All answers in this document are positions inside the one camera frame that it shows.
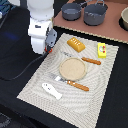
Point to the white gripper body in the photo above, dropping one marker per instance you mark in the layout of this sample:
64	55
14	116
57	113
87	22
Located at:
42	34

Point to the round beige plate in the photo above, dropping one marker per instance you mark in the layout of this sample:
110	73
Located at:
73	69

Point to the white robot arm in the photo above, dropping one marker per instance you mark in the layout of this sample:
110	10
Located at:
41	10

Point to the yellow butter box toy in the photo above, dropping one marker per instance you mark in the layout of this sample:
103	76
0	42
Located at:
101	49

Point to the white ghost-shaped toy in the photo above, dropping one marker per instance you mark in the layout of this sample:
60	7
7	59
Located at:
51	90

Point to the beige woven placemat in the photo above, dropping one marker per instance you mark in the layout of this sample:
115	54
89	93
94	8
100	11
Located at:
77	107

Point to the fork with orange handle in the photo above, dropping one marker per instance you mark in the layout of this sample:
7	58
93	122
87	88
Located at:
72	83

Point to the orange bread loaf toy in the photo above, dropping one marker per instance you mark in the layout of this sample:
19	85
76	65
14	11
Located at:
76	44

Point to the beige bowl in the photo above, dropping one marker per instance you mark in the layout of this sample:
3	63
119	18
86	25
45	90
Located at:
124	16

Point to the knife with orange handle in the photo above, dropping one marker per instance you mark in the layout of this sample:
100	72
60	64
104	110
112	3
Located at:
83	58

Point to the large dark grey pot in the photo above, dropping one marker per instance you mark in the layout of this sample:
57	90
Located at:
94	14

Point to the small dark grey pot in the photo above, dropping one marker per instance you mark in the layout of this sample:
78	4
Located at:
72	11

